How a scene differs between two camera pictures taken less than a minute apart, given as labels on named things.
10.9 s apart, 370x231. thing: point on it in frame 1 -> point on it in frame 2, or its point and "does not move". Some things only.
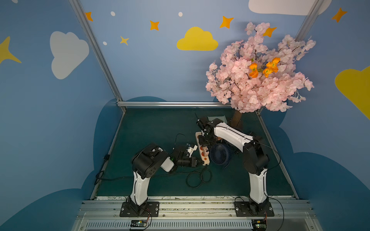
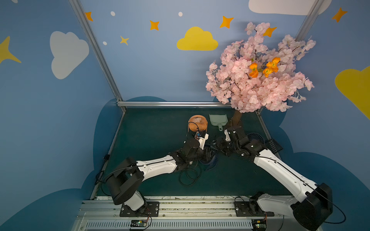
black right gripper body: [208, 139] -> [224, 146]
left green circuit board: [138, 223] does not move
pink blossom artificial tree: [250, 75] does not move
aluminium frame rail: [173, 104] does not move
